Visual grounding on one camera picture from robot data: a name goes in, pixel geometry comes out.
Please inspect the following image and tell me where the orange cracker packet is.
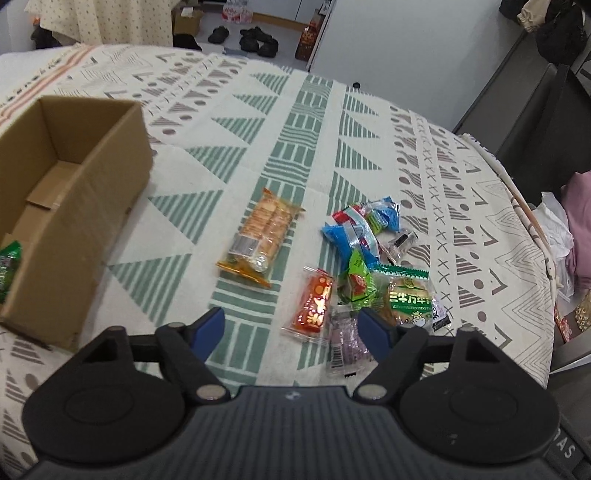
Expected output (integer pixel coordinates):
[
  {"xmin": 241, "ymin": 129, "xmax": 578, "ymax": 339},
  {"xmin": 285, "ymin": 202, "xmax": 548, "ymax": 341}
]
[{"xmin": 216, "ymin": 188, "xmax": 306, "ymax": 289}]

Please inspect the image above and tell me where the pink cloth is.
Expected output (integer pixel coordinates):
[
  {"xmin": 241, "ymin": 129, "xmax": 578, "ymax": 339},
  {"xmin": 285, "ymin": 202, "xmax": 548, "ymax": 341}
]
[{"xmin": 560, "ymin": 171, "xmax": 591, "ymax": 288}]

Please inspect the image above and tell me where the red orange snack packet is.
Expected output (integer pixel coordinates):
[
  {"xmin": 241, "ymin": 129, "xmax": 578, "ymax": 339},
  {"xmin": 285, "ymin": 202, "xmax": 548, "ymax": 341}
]
[{"xmin": 281, "ymin": 266, "xmax": 336, "ymax": 340}]

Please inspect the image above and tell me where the bright green snack packet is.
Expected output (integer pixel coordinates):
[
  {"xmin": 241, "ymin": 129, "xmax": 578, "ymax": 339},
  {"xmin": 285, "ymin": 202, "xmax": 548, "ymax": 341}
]
[{"xmin": 338, "ymin": 249, "xmax": 384, "ymax": 306}]

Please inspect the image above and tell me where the clear purple snack packet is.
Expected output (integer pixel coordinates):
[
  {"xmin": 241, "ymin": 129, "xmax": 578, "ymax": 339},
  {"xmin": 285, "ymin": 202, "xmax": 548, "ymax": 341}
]
[{"xmin": 326, "ymin": 305, "xmax": 373, "ymax": 376}]

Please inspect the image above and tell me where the dark clothes pile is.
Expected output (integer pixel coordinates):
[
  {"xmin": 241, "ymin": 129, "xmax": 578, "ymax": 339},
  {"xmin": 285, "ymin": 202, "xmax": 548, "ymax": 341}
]
[{"xmin": 500, "ymin": 0, "xmax": 588, "ymax": 66}]

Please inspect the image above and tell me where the side table with patterned cloth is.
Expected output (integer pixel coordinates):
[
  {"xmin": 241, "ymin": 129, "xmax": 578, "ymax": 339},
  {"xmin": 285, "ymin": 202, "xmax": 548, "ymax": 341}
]
[{"xmin": 34, "ymin": 0, "xmax": 184, "ymax": 47}]

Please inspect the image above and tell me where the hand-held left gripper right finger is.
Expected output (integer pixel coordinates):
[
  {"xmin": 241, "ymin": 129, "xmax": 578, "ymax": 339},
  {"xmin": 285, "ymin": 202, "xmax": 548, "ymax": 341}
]
[{"xmin": 353, "ymin": 308, "xmax": 513, "ymax": 402}]

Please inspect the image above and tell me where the dark grey furniture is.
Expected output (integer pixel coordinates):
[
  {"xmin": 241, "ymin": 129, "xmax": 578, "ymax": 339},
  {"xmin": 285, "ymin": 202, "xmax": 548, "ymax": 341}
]
[{"xmin": 452, "ymin": 31, "xmax": 591, "ymax": 205}]

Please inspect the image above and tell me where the brown cardboard box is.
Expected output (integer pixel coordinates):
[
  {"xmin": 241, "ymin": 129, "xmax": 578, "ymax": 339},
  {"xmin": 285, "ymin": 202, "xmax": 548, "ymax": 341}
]
[{"xmin": 0, "ymin": 96, "xmax": 154, "ymax": 354}]

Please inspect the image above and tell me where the dark green snack packet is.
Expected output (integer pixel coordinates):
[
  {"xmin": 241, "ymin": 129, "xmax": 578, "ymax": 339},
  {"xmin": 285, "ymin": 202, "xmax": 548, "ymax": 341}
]
[{"xmin": 0, "ymin": 240, "xmax": 23, "ymax": 304}]

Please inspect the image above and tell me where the black cloth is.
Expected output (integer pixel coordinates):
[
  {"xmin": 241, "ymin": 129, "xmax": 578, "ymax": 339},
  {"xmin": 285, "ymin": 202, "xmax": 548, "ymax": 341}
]
[{"xmin": 172, "ymin": 32, "xmax": 203, "ymax": 51}]

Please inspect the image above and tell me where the pink white package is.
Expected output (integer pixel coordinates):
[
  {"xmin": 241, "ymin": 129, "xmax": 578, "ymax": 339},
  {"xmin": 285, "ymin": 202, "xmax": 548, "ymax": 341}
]
[{"xmin": 222, "ymin": 0, "xmax": 253, "ymax": 24}]

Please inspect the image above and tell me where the green white cake packet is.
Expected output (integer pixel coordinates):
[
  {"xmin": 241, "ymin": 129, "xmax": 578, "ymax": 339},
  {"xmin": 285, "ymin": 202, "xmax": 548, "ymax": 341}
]
[{"xmin": 369, "ymin": 264, "xmax": 452, "ymax": 334}]

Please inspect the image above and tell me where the red white candy packet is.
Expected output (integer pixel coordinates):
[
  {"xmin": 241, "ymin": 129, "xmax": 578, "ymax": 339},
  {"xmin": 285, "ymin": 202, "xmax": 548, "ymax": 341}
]
[{"xmin": 333, "ymin": 206, "xmax": 371, "ymax": 228}]

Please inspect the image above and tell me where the large blue candy packet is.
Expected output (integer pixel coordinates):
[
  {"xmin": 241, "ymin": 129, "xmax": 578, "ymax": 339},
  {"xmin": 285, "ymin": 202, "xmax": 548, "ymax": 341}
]
[{"xmin": 321, "ymin": 222, "xmax": 380, "ymax": 269}]

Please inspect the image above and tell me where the red gift box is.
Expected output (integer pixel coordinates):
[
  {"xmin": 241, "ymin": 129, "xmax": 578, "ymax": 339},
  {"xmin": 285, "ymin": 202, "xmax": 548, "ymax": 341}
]
[{"xmin": 295, "ymin": 9, "xmax": 327, "ymax": 61}]

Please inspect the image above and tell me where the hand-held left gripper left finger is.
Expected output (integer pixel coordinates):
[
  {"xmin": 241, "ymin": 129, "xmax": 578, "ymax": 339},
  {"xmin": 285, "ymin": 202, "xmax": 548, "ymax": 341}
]
[{"xmin": 76, "ymin": 307, "xmax": 232, "ymax": 402}]

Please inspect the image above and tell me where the beige cloth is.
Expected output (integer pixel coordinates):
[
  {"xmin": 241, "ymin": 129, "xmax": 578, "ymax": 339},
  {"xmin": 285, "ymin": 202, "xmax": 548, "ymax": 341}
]
[{"xmin": 516, "ymin": 8, "xmax": 553, "ymax": 34}]

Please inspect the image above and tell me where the red gold packaging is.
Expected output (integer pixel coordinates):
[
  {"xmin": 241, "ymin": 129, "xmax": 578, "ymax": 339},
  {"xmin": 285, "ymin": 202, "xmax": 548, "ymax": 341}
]
[{"xmin": 553, "ymin": 299, "xmax": 591, "ymax": 343}]

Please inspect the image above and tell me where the small blue candy packet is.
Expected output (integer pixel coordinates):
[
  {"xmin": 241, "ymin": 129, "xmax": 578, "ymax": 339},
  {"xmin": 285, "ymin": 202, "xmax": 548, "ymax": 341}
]
[{"xmin": 365, "ymin": 196, "xmax": 400, "ymax": 234}]

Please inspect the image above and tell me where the small open brown carton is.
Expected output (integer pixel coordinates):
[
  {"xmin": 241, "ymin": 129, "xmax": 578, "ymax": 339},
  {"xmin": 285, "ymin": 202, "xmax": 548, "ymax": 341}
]
[{"xmin": 172, "ymin": 8, "xmax": 204, "ymax": 36}]

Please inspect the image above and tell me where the clear dark snack packet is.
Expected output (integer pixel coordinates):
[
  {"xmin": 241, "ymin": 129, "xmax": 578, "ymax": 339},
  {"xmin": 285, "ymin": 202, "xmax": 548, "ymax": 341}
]
[{"xmin": 380, "ymin": 228, "xmax": 419, "ymax": 260}]

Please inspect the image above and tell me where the white plastic bag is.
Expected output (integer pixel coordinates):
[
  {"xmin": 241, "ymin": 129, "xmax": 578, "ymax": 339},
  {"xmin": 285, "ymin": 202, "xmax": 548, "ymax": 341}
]
[{"xmin": 530, "ymin": 191, "xmax": 576, "ymax": 302}]

